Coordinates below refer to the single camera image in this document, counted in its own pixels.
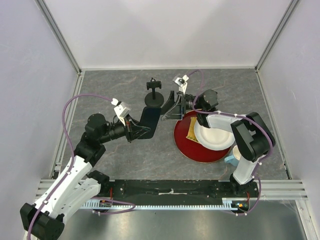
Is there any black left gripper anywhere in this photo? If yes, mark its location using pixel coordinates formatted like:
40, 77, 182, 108
99, 114, 150, 144

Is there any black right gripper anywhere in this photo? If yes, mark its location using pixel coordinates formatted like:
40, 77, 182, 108
156, 90, 204, 121

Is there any black smartphone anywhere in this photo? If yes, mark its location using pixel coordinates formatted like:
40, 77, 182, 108
138, 106, 161, 140

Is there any black phone stand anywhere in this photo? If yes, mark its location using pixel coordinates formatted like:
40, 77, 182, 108
144, 77, 164, 108

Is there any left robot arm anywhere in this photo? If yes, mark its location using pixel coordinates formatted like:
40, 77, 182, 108
20, 110, 159, 240

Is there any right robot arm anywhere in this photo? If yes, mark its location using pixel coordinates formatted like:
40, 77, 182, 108
161, 89, 275, 197

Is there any yellow sponge cloth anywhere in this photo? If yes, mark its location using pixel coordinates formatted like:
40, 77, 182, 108
186, 117, 199, 143

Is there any red round tray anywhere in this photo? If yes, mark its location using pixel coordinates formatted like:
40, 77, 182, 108
173, 111, 231, 163

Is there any white paper plate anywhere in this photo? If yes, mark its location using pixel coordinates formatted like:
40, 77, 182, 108
194, 116, 235, 151

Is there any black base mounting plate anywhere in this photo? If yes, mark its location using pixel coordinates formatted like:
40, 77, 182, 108
97, 179, 259, 204

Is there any light blue mug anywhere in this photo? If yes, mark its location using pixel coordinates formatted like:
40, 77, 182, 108
224, 145, 242, 167

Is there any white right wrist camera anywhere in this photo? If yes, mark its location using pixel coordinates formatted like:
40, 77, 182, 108
172, 74, 189, 94

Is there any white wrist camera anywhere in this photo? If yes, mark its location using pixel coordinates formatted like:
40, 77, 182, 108
172, 74, 189, 94
111, 98, 131, 125

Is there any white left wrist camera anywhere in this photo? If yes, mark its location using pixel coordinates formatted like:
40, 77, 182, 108
111, 98, 131, 125

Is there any slotted cable duct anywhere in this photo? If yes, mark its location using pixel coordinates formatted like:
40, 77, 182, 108
80, 198, 250, 211

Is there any aluminium front rail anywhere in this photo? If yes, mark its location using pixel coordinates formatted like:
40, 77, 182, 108
34, 179, 308, 200

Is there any right aluminium frame post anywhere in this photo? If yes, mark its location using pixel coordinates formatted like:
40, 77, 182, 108
254, 0, 300, 73

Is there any aluminium frame post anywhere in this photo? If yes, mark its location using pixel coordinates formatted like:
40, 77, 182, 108
35, 0, 82, 75
254, 0, 300, 73

